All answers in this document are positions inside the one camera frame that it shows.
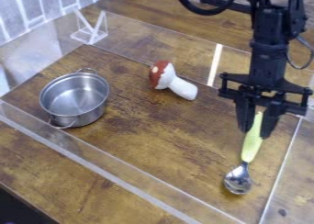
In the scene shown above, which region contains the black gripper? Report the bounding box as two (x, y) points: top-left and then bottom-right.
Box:
(218, 41), (313, 139)

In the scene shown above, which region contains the small steel pot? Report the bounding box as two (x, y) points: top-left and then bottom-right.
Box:
(39, 67), (111, 129)

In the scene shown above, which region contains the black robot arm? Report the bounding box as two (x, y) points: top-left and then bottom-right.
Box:
(218, 0), (313, 139)

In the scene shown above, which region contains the red white plush mushroom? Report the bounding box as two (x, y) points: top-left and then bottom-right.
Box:
(148, 61), (198, 101)

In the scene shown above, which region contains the black cable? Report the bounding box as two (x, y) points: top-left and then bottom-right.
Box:
(171, 0), (314, 71)

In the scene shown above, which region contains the clear acrylic triangle bracket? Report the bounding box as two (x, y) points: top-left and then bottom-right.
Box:
(69, 10), (108, 45)

